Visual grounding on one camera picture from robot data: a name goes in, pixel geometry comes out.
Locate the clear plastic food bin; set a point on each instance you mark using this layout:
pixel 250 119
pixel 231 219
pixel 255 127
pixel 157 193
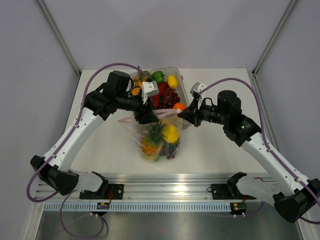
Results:
pixel 180 90

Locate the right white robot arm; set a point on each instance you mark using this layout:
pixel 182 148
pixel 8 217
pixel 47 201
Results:
pixel 293 193

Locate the tan grape bunch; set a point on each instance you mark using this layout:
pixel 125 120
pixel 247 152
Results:
pixel 140 78

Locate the red lobster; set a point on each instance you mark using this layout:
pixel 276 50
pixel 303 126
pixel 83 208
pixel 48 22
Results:
pixel 160 93

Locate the right aluminium frame post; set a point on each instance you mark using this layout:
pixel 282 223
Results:
pixel 275 35

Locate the aluminium frame post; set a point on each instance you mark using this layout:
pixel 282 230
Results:
pixel 275 35
pixel 58 36

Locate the left aluminium frame post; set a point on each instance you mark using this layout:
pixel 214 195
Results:
pixel 58 36

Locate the red grape bunch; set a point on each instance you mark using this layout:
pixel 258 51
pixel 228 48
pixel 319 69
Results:
pixel 168 99
pixel 169 150

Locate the clear zip top bag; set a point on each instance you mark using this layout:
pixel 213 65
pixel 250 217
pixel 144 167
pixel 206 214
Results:
pixel 168 116

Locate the yellow green mango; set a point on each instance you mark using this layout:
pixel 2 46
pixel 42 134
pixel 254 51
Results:
pixel 153 158

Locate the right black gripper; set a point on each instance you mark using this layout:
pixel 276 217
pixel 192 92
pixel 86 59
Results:
pixel 193 114

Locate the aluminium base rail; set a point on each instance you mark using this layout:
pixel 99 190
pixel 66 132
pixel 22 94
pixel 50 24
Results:
pixel 174 187

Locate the yellow ginger root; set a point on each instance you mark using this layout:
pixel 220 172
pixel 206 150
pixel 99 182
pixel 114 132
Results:
pixel 136 91

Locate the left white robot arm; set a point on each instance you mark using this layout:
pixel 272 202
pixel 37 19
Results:
pixel 54 168

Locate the white slotted cable duct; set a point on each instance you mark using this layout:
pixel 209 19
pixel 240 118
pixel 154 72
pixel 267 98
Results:
pixel 120 206

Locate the orange spiky pineapple fruit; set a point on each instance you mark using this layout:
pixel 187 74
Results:
pixel 152 140

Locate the green bell pepper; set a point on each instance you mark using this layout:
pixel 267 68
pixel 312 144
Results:
pixel 158 77

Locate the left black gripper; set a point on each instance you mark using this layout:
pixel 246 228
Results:
pixel 145 113

